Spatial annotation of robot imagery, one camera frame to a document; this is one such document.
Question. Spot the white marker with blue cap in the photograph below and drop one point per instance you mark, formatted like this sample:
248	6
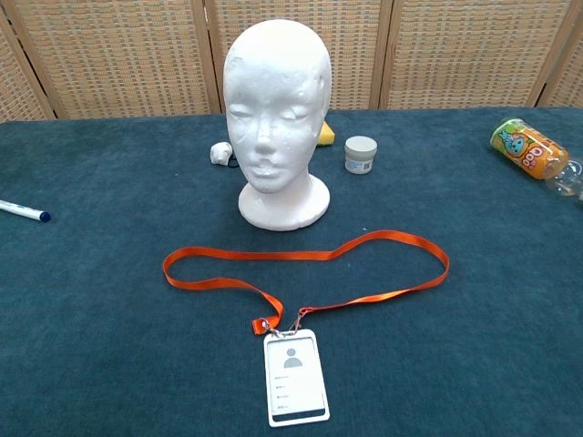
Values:
27	211

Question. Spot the teal carpet table cover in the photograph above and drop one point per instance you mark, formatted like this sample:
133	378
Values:
114	296

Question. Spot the orange juice plastic bottle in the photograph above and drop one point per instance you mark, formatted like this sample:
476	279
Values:
528	150

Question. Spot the white ID card holder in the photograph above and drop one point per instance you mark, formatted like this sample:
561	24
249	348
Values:
296	387

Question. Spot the white foam mannequin head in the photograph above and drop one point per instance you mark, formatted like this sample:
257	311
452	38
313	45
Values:
278	91

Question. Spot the yellow sponge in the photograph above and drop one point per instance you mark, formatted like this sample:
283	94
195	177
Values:
327	135

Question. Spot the small white jar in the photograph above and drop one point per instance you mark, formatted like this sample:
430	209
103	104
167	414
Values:
361	157

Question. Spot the woven bamboo screen panel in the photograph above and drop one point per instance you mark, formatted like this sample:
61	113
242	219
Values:
123	54
13	91
464	54
569	82
355	54

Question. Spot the small white toy figure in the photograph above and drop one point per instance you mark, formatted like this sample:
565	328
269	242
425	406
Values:
221	152

